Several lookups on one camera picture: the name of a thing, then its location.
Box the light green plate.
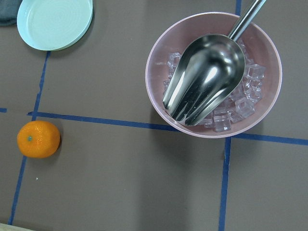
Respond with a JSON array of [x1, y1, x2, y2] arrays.
[[17, 0, 93, 51]]

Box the metal ice scoop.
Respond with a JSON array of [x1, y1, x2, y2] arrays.
[[163, 0, 265, 126]]

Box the pink bowl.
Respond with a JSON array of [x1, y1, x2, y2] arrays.
[[145, 12, 282, 139]]

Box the clear ice cubes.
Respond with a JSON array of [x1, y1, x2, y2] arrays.
[[154, 39, 266, 132]]

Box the orange fruit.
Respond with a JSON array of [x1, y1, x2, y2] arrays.
[[17, 120, 61, 158]]

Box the folded grey cloth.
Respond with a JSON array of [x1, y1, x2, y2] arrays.
[[0, 0, 22, 26]]

